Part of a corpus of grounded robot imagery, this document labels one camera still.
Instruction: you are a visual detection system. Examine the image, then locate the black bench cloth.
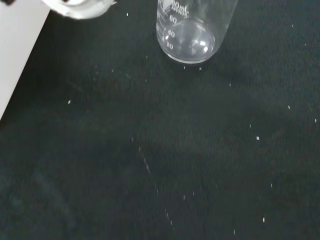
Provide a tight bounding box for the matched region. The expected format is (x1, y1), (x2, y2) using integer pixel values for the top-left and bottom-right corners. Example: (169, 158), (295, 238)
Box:
(0, 0), (320, 240)

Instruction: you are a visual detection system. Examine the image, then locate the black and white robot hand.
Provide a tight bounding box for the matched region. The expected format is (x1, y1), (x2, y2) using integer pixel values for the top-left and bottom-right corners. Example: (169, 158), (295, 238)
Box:
(41, 0), (118, 20)

